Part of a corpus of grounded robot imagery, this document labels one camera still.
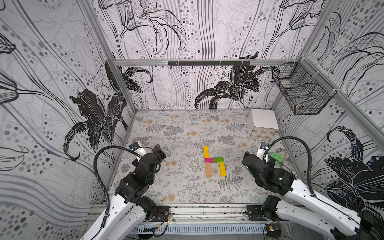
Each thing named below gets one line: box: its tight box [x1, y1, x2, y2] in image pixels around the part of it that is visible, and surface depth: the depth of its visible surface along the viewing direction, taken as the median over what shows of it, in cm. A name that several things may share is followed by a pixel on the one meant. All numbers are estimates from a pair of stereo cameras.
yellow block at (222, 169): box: [219, 161, 227, 177], surface depth 89 cm
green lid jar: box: [271, 152, 283, 163], surface depth 90 cm
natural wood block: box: [205, 162, 212, 178], surface depth 88 cm
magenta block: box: [204, 158, 215, 163], surface depth 93 cm
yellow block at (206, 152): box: [204, 146, 210, 159], surface depth 97 cm
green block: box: [214, 157, 225, 163], surface depth 93 cm
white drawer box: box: [247, 108, 279, 142], surface depth 97 cm
